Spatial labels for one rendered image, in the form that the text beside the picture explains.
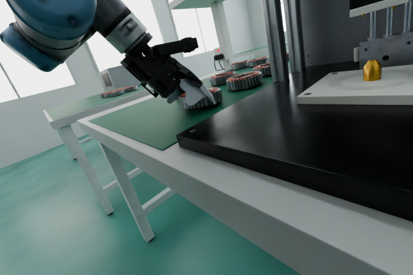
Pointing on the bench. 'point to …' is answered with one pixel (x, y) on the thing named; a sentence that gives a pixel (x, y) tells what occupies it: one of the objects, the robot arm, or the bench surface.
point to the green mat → (170, 115)
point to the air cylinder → (388, 50)
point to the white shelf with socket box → (216, 5)
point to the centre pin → (372, 70)
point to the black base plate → (316, 142)
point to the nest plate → (362, 88)
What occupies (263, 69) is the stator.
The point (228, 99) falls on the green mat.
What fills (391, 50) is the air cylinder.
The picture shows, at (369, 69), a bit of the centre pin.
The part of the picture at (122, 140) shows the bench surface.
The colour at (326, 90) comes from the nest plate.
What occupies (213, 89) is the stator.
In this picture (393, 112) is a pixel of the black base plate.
